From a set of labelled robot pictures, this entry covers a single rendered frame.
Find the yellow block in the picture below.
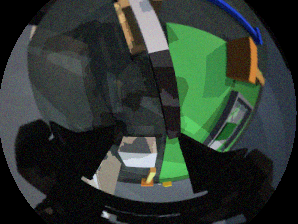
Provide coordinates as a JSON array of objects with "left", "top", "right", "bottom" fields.
[{"left": 162, "top": 181, "right": 172, "bottom": 186}]

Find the green flat mat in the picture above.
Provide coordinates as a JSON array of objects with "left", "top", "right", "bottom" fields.
[{"left": 158, "top": 22, "right": 261, "bottom": 179}]

